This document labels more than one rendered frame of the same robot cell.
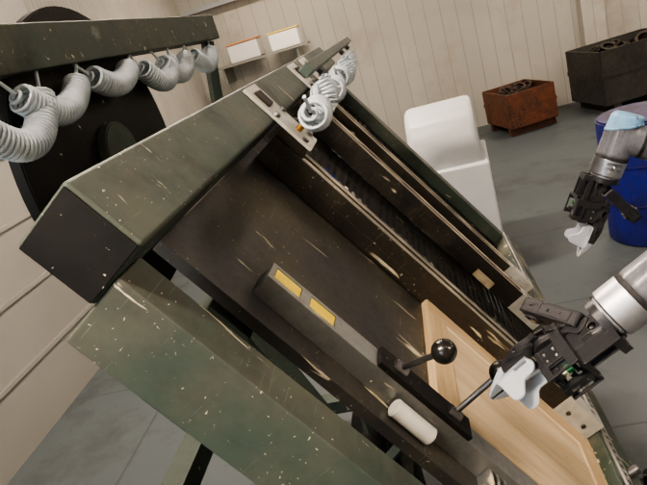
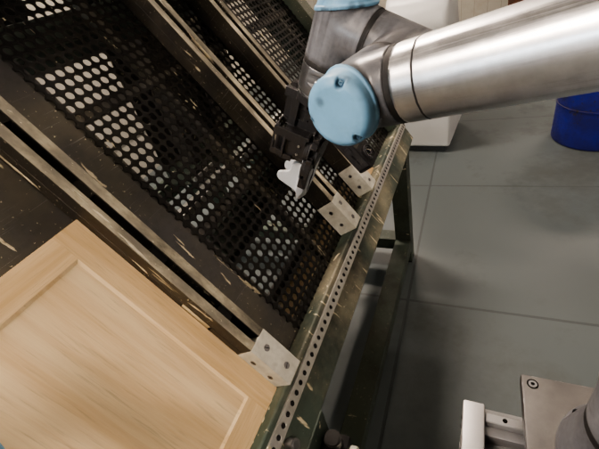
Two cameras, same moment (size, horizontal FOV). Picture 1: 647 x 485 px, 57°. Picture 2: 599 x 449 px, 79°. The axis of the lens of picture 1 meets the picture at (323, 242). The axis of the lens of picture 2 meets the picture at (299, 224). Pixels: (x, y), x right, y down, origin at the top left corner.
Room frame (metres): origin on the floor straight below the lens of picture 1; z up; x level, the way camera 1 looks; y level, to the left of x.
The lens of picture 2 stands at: (0.78, -0.80, 1.67)
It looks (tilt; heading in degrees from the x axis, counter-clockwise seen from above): 35 degrees down; 19
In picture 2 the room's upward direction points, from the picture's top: 16 degrees counter-clockwise
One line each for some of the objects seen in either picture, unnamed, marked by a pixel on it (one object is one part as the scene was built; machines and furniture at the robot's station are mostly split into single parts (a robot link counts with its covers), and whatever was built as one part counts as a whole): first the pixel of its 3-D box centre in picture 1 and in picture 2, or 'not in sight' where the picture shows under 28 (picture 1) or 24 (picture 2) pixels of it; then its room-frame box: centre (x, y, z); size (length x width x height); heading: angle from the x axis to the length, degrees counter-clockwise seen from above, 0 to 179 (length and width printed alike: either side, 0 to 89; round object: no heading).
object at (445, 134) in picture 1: (454, 186); (423, 67); (4.32, -1.08, 0.65); 0.73 x 0.61 x 1.31; 167
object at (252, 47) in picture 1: (245, 49); not in sight; (9.11, 0.26, 2.04); 0.47 x 0.39 x 0.27; 79
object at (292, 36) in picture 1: (285, 38); not in sight; (8.99, -0.34, 2.04); 0.45 x 0.37 x 0.25; 79
